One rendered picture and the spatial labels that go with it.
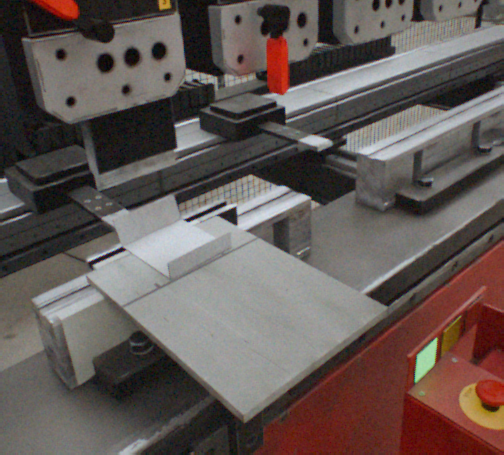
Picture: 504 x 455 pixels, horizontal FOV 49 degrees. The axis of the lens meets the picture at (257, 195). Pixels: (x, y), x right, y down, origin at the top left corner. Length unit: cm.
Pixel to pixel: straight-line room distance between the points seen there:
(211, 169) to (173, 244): 38
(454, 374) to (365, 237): 24
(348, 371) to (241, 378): 38
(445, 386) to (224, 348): 38
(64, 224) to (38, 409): 32
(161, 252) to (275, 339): 19
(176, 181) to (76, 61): 48
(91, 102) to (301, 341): 29
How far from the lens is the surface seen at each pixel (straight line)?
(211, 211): 73
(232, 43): 62
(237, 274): 59
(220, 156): 102
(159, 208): 68
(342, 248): 86
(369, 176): 96
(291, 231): 80
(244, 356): 49
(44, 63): 52
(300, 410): 78
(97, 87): 54
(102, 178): 62
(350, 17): 76
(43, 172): 82
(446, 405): 77
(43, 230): 88
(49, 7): 48
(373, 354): 87
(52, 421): 66
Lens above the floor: 134
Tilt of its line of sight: 27 degrees down
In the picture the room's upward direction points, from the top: 3 degrees counter-clockwise
